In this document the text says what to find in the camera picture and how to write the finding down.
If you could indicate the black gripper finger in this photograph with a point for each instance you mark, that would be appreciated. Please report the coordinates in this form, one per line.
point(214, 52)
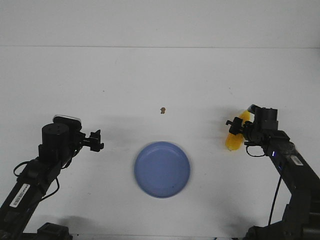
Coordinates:
point(96, 146)
point(96, 135)
point(236, 123)
point(235, 130)

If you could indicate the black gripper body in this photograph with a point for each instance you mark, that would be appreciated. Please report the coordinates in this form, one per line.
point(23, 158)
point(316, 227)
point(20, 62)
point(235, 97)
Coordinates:
point(265, 119)
point(61, 142)

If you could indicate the yellow corn cob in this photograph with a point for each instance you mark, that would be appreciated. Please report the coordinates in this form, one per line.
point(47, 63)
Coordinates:
point(233, 142)

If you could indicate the blue round plate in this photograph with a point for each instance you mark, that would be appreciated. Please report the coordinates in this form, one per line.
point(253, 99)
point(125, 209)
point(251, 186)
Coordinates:
point(162, 169)

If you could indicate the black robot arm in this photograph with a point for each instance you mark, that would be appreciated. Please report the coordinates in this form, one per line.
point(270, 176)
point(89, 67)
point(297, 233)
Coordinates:
point(197, 190)
point(30, 189)

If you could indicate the small brown table stain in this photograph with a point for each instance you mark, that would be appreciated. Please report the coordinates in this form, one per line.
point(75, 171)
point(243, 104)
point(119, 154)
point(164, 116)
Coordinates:
point(163, 110)

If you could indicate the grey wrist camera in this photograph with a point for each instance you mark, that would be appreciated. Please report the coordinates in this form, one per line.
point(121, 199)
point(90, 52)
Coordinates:
point(252, 108)
point(68, 120)

